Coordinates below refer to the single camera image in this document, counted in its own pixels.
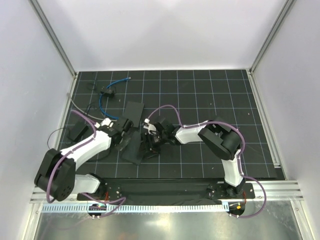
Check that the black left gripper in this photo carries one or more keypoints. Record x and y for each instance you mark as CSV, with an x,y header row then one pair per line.
x,y
123,144

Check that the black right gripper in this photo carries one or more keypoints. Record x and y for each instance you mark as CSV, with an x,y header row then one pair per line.
x,y
154,150

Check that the black network switch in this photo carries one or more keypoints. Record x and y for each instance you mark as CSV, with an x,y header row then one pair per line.
x,y
133,111
132,153

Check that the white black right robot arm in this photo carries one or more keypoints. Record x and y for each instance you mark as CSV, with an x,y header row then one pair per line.
x,y
224,141

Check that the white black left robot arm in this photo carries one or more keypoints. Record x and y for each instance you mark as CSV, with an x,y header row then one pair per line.
x,y
57,175

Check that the black grid work mat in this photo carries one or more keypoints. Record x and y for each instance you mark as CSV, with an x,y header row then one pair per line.
x,y
180,96

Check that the black power adapter far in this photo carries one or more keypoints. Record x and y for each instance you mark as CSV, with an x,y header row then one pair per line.
x,y
107,92

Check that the black power adapter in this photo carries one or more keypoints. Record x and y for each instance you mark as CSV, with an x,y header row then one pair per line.
x,y
107,92
77,131

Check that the black power adapter left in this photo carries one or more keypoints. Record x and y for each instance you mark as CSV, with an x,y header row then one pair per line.
x,y
77,131

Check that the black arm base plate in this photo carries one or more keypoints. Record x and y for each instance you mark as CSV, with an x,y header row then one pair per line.
x,y
172,191

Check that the white slotted cable duct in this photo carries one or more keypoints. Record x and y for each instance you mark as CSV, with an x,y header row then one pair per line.
x,y
95,208

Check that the aluminium frame rail front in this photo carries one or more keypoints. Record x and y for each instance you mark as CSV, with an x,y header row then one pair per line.
x,y
271,190

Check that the aluminium frame post left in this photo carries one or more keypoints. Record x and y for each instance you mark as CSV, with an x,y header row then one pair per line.
x,y
52,35

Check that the aluminium frame post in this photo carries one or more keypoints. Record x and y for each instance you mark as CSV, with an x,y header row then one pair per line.
x,y
52,35
282,15

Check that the aluminium frame post right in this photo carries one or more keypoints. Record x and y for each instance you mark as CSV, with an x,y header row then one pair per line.
x,y
282,15

